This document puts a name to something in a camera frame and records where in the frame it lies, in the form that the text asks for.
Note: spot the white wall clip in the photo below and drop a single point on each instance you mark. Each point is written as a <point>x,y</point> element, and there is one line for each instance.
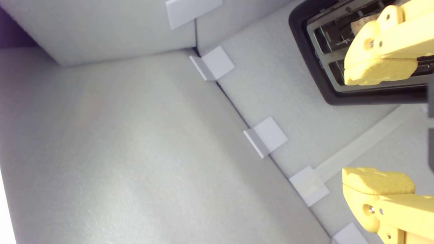
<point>213,62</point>
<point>266,135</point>
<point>190,13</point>
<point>308,184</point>
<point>349,234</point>

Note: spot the black two-slot toaster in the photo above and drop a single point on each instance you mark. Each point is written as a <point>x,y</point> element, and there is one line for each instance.
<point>373,98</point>

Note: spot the brown bread slice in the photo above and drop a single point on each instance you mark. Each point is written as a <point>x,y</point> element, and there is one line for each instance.
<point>362,23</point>

